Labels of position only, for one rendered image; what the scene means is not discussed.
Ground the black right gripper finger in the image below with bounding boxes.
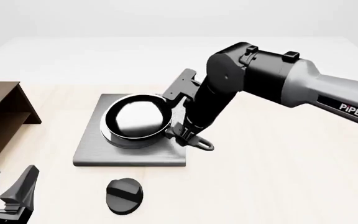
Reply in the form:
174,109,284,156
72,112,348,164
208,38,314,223
175,136,197,147
165,123,183,140

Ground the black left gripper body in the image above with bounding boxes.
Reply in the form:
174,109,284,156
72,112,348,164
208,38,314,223
0,203,35,224

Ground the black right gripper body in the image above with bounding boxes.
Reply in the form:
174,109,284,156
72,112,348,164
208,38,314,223
178,118,205,140

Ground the black frying pan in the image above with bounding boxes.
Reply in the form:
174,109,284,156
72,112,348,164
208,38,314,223
99,93,215,151

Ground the flat stove plate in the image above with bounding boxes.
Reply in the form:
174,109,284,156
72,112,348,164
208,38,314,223
72,93,188,168

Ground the dark brown wooden cabinet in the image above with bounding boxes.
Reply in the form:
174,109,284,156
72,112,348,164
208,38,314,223
0,81,42,172

